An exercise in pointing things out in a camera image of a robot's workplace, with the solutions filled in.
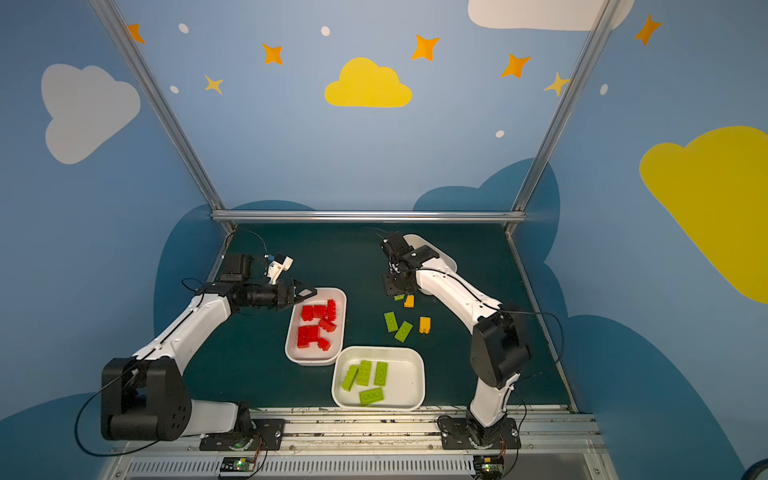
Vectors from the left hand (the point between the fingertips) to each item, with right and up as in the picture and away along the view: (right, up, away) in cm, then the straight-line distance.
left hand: (308, 295), depth 82 cm
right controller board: (+47, -41, -10) cm, 63 cm away
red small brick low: (+3, -16, +6) cm, 17 cm away
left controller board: (-14, -40, -11) cm, 43 cm away
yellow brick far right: (+34, -11, +11) cm, 37 cm away
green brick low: (+24, -10, +14) cm, 29 cm away
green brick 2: (+12, -23, 0) cm, 26 cm away
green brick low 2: (+27, -13, +11) cm, 32 cm away
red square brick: (+4, -11, +10) cm, 16 cm away
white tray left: (0, -20, +8) cm, 21 cm away
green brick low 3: (+20, -23, +2) cm, 31 cm away
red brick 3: (-4, -14, +9) cm, 17 cm away
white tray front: (+27, -26, +2) cm, 38 cm away
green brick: (+16, -22, +1) cm, 27 cm away
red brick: (-3, -7, +11) cm, 14 cm away
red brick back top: (0, -7, +13) cm, 15 cm away
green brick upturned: (+18, -27, -2) cm, 33 cm away
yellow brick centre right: (+30, -5, +16) cm, 34 cm away
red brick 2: (-1, -13, +9) cm, 16 cm away
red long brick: (+4, -7, +13) cm, 15 cm away
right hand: (+25, +3, +6) cm, 26 cm away
